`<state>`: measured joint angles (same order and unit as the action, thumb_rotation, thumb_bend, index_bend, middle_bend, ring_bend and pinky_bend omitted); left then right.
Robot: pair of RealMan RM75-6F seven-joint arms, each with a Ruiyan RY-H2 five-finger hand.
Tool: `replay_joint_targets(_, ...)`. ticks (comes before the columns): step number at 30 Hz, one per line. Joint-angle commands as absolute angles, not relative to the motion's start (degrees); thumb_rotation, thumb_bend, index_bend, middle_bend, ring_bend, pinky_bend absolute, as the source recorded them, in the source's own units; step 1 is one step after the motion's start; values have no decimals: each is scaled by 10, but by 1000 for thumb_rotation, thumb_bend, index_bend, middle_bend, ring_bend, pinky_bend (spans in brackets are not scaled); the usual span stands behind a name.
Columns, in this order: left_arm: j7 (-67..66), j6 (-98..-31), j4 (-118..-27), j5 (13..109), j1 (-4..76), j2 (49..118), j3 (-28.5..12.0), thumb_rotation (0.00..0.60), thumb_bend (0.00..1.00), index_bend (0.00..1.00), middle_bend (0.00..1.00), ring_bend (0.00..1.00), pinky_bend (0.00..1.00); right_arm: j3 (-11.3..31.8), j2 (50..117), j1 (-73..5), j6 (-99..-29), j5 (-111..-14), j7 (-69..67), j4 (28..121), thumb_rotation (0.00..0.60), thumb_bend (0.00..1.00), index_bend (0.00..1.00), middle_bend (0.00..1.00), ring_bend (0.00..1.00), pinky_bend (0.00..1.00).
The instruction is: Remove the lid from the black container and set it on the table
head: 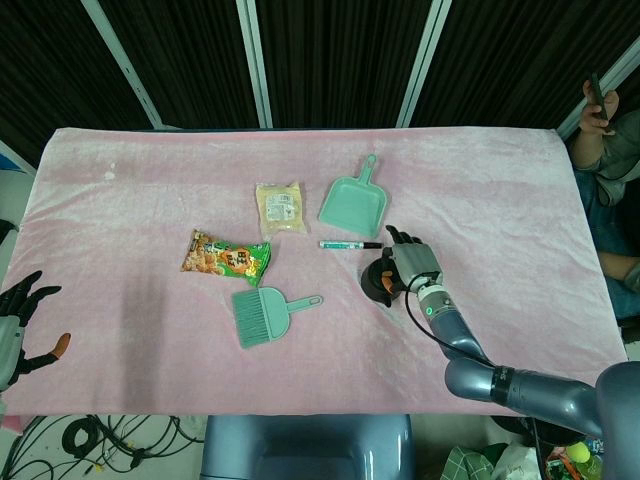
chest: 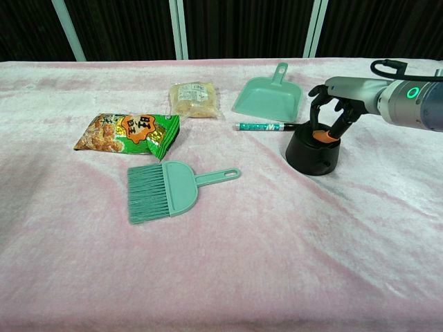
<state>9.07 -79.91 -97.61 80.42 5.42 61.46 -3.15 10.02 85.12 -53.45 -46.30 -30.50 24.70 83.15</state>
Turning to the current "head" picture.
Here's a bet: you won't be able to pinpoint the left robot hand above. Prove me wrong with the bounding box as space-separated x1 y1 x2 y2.
0 270 72 401

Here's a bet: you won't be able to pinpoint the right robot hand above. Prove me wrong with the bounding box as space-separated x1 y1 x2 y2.
384 225 445 296

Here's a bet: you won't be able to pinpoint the black round object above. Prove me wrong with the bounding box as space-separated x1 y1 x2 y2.
360 247 407 307

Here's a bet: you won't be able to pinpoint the green hand brush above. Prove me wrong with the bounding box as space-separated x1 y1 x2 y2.
231 285 324 350

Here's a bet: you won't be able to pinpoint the marker pen with black cap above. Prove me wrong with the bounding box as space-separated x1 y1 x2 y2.
319 240 384 250

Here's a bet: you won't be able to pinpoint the green plastic dustpan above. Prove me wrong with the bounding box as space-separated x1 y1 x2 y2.
318 153 392 240

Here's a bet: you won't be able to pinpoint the pink plush table cloth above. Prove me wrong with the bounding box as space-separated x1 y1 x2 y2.
0 126 629 417

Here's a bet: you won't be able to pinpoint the clear beige food packet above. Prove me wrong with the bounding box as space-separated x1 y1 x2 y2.
255 181 310 238

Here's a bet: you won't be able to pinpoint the orange green snack bag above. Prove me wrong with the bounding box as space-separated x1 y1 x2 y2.
179 228 273 288

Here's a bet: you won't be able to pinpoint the seated person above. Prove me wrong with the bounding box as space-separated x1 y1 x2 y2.
569 78 640 321

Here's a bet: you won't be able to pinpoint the green checked bag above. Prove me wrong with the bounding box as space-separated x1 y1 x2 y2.
439 442 511 480

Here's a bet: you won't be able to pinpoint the blue-grey robot torso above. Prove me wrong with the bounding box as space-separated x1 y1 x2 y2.
199 413 416 480

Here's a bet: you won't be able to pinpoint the black smartphone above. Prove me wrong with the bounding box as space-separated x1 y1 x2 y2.
590 72 610 121

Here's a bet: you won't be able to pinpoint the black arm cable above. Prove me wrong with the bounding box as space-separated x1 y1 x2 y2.
404 272 494 365

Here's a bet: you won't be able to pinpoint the black floor cables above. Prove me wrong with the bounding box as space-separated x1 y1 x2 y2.
0 413 207 480

